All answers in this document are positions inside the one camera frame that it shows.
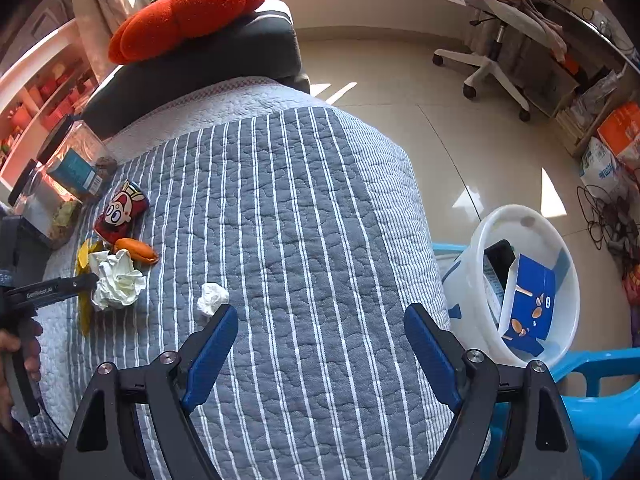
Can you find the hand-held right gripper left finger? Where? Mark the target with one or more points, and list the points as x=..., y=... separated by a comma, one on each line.
x=210, y=355

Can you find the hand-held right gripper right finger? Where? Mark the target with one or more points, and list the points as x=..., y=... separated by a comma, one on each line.
x=432, y=355

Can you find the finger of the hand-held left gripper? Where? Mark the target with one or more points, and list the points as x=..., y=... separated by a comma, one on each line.
x=55, y=289

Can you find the yellow snack packet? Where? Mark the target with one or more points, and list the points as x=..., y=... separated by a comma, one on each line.
x=85, y=315

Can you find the small white tissue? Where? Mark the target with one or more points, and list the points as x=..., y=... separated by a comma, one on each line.
x=211, y=300

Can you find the large white tissue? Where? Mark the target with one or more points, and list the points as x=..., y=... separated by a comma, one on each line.
x=117, y=280

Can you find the blue drink carton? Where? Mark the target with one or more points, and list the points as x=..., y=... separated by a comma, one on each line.
x=495, y=300

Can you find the blue snack box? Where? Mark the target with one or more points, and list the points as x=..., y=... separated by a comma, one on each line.
x=532, y=300

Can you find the white plastic bin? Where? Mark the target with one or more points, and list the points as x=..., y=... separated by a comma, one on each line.
x=500, y=225

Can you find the person's left hand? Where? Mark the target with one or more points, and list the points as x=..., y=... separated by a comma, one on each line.
x=34, y=345

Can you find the clear jar of nuts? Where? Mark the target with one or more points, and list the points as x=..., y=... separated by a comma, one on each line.
x=47, y=210

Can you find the orange sausage-shaped packet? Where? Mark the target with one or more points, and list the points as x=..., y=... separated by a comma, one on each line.
x=137, y=251

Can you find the teal label plastic jar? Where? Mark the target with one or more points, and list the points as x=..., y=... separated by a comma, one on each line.
x=80, y=167

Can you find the cartoon print red can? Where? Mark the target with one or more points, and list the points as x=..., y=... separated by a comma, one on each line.
x=122, y=210

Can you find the grey striped quilt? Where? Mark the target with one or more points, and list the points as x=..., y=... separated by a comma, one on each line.
x=300, y=260

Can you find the blue plastic chair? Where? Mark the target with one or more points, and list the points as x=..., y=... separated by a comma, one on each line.
x=600, y=410

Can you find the red printed bag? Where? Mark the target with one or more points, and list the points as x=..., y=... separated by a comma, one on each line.
x=634, y=285

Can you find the white printed bag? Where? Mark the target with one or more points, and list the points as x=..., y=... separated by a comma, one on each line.
x=602, y=167

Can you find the beige curtain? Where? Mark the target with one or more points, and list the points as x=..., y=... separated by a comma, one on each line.
x=100, y=5

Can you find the dark grey seat cushion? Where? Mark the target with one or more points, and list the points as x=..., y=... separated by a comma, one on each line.
x=215, y=65

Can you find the stack of books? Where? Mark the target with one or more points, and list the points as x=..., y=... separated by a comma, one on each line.
x=582, y=120

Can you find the orange pumpkin cushion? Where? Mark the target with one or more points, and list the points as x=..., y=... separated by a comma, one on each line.
x=185, y=15

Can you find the orange cardboard box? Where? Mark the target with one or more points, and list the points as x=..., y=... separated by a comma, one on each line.
x=622, y=132

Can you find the white office chair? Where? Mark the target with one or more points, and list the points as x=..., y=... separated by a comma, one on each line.
x=492, y=62

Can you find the wooden desk with shelves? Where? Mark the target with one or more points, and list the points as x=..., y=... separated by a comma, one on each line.
x=590, y=40

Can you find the pink garment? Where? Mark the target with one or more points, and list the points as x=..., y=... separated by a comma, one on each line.
x=530, y=15

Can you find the white wall shelf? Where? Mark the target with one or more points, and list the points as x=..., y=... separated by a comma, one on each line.
x=45, y=95

